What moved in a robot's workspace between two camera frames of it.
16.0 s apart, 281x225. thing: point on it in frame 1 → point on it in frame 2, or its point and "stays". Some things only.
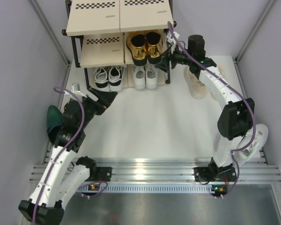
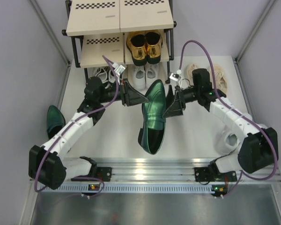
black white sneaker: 115,78 stays
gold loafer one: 153,41 stays
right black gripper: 167,58 → 174,104
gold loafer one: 136,44 stays
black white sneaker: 101,80 stays
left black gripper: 105,99 → 129,96
